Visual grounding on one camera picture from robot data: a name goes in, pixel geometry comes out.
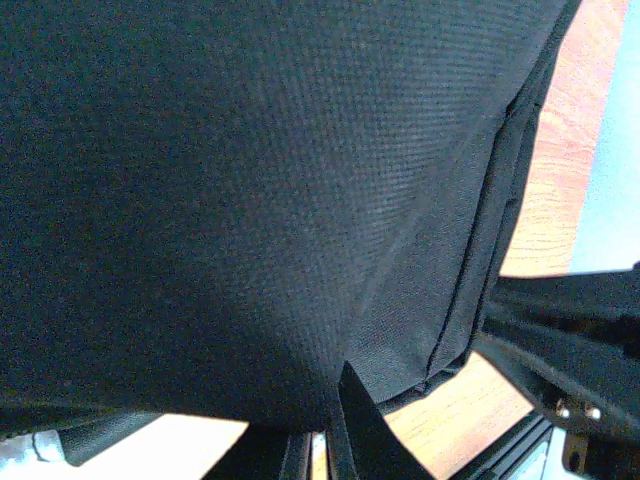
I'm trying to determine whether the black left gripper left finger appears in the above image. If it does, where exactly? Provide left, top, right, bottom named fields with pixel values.
left=204, top=425, right=312, bottom=480

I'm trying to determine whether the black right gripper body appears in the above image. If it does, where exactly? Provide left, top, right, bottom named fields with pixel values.
left=474, top=267, right=639, bottom=479

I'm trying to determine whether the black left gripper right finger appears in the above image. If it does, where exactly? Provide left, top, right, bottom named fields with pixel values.
left=327, top=363, right=433, bottom=479

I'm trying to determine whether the black student backpack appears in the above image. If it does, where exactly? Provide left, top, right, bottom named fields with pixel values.
left=1, top=1, right=578, bottom=439

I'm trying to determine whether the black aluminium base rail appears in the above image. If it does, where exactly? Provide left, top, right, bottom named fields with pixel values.
left=451, top=412, right=553, bottom=480

